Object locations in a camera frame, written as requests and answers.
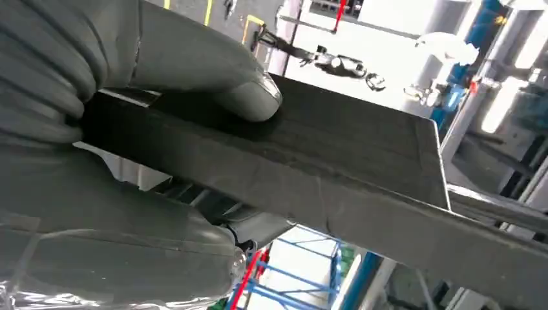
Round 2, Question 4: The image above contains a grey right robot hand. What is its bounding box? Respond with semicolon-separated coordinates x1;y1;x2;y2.
0;0;296;310

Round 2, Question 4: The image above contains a red bar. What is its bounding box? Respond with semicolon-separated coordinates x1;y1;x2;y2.
230;249;271;310

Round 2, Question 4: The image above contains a blue metal rack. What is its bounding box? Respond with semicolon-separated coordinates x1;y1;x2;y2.
226;225;344;310

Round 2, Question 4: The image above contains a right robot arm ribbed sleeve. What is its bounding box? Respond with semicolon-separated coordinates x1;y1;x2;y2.
0;0;109;145

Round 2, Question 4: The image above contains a blue column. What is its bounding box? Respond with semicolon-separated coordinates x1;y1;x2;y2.
429;0;504;129

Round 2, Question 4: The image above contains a blue post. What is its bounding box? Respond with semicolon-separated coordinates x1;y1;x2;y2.
338;252;384;310

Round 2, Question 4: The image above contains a grey metal frame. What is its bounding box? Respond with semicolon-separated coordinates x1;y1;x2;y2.
439;8;548;243

